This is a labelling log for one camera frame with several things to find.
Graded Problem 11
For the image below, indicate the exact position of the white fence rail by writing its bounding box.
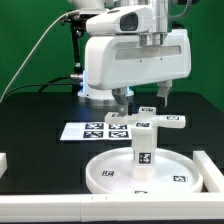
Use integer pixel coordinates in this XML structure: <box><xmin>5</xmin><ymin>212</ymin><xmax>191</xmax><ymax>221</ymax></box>
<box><xmin>193</xmin><ymin>151</ymin><xmax>224</xmax><ymax>193</ymax></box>
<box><xmin>0</xmin><ymin>193</ymin><xmax>224</xmax><ymax>223</ymax></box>

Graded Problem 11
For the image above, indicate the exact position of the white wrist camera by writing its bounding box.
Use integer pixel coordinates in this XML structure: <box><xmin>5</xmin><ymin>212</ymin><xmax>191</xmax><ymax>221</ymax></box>
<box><xmin>86</xmin><ymin>5</ymin><xmax>153</xmax><ymax>35</ymax></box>

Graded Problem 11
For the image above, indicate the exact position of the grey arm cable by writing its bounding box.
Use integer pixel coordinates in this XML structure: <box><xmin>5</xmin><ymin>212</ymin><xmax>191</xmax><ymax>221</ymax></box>
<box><xmin>171</xmin><ymin>0</ymin><xmax>194</xmax><ymax>31</ymax></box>

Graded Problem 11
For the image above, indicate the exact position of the white right fence rail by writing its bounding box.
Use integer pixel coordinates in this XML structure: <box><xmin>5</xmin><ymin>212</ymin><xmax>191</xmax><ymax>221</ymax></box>
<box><xmin>193</xmin><ymin>151</ymin><xmax>224</xmax><ymax>193</ymax></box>

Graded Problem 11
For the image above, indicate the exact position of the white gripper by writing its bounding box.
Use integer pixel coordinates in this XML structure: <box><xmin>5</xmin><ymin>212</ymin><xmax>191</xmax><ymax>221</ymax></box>
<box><xmin>85</xmin><ymin>29</ymin><xmax>191</xmax><ymax>116</ymax></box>

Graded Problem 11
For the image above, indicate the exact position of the black camera stand pole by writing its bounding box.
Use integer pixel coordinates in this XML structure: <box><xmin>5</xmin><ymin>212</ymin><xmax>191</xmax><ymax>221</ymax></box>
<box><xmin>70</xmin><ymin>24</ymin><xmax>83</xmax><ymax>95</ymax></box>

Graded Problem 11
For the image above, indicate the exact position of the grey camera cable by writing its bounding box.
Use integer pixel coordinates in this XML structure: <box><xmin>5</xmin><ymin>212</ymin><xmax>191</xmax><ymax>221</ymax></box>
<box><xmin>0</xmin><ymin>10</ymin><xmax>80</xmax><ymax>104</ymax></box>

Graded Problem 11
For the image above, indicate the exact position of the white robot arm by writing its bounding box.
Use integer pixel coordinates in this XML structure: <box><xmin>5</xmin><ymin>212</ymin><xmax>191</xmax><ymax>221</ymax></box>
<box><xmin>68</xmin><ymin>0</ymin><xmax>200</xmax><ymax>115</ymax></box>

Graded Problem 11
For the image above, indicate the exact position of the white marker sheet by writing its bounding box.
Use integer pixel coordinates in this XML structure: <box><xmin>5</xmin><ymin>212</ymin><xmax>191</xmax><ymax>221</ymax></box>
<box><xmin>60</xmin><ymin>122</ymin><xmax>131</xmax><ymax>141</ymax></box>

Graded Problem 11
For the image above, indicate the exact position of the white left fence block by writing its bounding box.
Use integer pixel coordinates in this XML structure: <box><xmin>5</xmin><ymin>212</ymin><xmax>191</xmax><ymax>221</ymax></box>
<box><xmin>0</xmin><ymin>153</ymin><xmax>7</xmax><ymax>179</ymax></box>

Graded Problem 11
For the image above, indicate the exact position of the white cross table base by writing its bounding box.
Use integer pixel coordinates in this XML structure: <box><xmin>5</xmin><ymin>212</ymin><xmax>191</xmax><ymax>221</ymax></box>
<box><xmin>105</xmin><ymin>106</ymin><xmax>186</xmax><ymax>128</ymax></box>

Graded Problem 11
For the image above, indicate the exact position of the white front fence rail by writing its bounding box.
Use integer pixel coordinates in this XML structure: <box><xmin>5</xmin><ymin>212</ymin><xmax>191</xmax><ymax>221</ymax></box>
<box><xmin>0</xmin><ymin>193</ymin><xmax>224</xmax><ymax>223</ymax></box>

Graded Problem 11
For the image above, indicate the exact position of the black camera on stand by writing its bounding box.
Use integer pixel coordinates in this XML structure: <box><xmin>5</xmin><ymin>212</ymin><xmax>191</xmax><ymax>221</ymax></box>
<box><xmin>60</xmin><ymin>8</ymin><xmax>106</xmax><ymax>23</ymax></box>

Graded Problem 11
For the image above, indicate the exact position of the white round table top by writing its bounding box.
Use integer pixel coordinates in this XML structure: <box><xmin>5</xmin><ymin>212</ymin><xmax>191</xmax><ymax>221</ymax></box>
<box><xmin>86</xmin><ymin>147</ymin><xmax>203</xmax><ymax>194</ymax></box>

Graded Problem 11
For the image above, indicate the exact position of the black base cable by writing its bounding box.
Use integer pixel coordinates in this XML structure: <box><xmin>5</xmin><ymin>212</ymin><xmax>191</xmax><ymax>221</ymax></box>
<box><xmin>3</xmin><ymin>75</ymin><xmax>74</xmax><ymax>98</ymax></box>

